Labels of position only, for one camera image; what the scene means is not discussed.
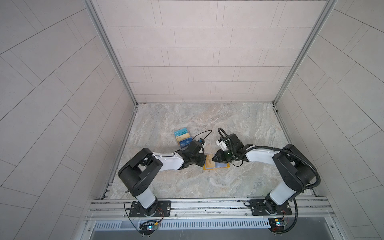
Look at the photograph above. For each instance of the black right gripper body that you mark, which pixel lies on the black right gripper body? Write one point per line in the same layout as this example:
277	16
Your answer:
224	156

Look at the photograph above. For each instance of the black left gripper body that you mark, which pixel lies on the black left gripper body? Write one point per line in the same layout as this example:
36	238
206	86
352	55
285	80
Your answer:
197	160

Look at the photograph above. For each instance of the yellow leather card holder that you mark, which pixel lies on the yellow leather card holder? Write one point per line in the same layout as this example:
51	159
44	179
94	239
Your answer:
218	165

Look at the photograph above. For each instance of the beige gold credit card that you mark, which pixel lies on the beige gold credit card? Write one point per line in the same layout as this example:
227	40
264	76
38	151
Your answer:
209	164

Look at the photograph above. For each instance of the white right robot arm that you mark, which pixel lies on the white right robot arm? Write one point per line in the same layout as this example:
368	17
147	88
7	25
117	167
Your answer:
297	172

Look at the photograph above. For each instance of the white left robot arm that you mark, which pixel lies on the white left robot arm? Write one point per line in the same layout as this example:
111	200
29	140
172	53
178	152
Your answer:
139	172

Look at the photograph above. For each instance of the blue card in stand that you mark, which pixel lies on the blue card in stand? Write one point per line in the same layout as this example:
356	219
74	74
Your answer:
185	142

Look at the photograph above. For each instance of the beige card in stand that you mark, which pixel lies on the beige card in stand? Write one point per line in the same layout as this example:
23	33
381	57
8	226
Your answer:
183	137

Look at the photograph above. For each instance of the teal card in stand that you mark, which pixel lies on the teal card in stand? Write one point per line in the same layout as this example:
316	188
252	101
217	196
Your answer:
181	132

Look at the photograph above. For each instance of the perforated vent strip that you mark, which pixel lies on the perforated vent strip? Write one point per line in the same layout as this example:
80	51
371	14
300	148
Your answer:
188	224

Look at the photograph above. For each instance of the right green circuit board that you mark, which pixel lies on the right green circuit board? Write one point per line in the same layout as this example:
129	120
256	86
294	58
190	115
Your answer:
277	224

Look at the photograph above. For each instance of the green circuit board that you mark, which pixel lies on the green circuit board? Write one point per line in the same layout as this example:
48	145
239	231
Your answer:
277	224
149	226

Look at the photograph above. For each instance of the left green circuit board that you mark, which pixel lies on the left green circuit board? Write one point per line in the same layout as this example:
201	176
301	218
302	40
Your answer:
149	226

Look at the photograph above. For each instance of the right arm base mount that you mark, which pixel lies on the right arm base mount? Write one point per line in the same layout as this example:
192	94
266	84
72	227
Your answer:
268	208

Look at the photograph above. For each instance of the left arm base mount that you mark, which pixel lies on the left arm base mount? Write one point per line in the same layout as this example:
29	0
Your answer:
157	209

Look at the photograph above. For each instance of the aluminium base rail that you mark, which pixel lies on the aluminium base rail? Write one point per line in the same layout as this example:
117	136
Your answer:
211	208

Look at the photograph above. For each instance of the right corner metal post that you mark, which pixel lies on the right corner metal post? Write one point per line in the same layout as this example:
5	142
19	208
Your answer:
324	15

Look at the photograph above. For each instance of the corner metal post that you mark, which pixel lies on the corner metal post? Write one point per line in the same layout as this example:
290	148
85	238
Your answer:
324	15
90	7

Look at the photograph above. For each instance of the left corner metal post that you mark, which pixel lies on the left corner metal post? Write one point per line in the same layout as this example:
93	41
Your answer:
90	7

